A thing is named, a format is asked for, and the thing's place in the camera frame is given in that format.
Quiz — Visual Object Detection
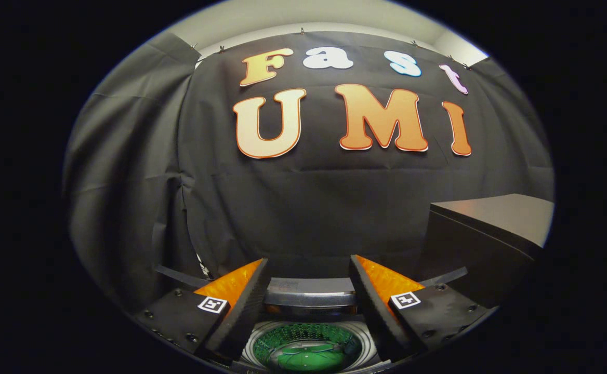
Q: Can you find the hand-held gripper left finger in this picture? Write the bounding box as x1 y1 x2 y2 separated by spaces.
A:
134 258 271 363

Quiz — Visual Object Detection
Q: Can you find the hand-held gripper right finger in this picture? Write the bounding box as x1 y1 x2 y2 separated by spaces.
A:
348 255 492 363

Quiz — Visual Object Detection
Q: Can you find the green polo shirt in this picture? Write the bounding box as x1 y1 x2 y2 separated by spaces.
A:
267 325 361 372

